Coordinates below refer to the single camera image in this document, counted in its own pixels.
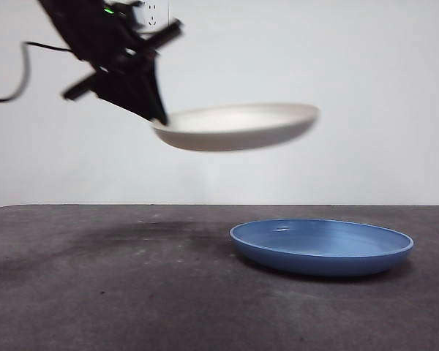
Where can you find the blue plate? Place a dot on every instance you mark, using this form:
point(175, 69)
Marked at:
point(322, 245)

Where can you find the white plate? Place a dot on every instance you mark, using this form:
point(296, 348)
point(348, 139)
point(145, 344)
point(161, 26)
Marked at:
point(238, 126)

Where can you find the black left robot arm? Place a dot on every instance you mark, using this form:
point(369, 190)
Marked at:
point(88, 31)

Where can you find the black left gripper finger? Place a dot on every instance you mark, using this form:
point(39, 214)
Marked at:
point(126, 93)
point(151, 84)

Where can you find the white wall socket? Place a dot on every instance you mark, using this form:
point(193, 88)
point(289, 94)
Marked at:
point(154, 18)

